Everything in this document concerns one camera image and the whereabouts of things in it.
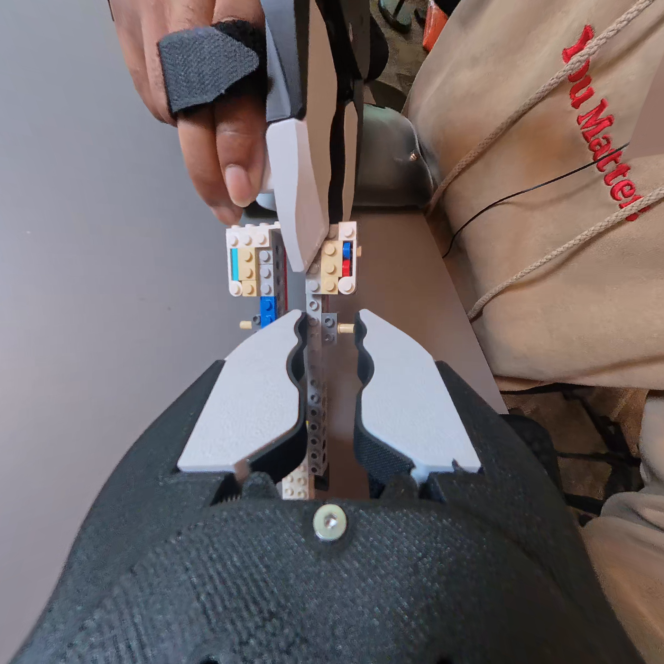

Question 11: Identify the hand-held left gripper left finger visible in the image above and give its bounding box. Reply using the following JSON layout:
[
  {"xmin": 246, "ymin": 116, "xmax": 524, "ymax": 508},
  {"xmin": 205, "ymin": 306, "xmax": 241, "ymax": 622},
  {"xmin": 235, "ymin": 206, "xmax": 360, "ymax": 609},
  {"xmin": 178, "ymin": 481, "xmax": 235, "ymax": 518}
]
[{"xmin": 177, "ymin": 309, "xmax": 312, "ymax": 486}]

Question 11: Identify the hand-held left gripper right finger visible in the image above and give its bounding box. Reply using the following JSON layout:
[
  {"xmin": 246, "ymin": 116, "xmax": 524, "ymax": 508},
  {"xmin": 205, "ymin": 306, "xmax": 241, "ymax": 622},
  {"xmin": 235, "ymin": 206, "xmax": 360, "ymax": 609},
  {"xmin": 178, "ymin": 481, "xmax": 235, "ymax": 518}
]
[{"xmin": 353, "ymin": 308, "xmax": 483, "ymax": 486}]

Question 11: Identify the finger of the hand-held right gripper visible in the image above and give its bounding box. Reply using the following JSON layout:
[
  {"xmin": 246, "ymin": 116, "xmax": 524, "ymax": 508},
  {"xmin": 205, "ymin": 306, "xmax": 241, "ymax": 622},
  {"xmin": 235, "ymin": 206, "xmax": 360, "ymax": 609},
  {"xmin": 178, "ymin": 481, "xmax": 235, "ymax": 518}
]
[
  {"xmin": 255, "ymin": 0, "xmax": 338, "ymax": 274},
  {"xmin": 332, "ymin": 0, "xmax": 391, "ymax": 225}
]

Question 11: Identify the grey lego beam build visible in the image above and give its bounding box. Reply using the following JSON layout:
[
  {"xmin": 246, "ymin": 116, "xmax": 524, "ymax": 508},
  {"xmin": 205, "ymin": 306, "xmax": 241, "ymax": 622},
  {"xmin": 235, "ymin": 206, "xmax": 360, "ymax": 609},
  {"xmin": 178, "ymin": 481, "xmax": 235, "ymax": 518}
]
[{"xmin": 225, "ymin": 220, "xmax": 365, "ymax": 501}]

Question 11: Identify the black chair armrest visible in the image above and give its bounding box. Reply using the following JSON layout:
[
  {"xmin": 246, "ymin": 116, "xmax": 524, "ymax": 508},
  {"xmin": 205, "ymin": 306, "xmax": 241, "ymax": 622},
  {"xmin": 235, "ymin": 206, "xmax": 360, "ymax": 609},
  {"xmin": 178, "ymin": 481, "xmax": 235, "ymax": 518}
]
[{"xmin": 362, "ymin": 103, "xmax": 443, "ymax": 209}]

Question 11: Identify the person's beige hoodie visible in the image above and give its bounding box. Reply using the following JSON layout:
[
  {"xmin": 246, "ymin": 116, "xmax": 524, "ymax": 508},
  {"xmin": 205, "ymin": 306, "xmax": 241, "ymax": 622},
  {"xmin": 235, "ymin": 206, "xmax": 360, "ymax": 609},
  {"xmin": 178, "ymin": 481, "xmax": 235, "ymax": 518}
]
[{"xmin": 402, "ymin": 0, "xmax": 664, "ymax": 390}]

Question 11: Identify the thin black cable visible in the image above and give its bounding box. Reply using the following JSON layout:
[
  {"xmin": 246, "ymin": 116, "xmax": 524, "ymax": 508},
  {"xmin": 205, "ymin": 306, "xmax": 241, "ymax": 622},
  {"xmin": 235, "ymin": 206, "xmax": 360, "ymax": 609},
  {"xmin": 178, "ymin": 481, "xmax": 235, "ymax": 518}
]
[{"xmin": 447, "ymin": 142, "xmax": 631, "ymax": 258}]

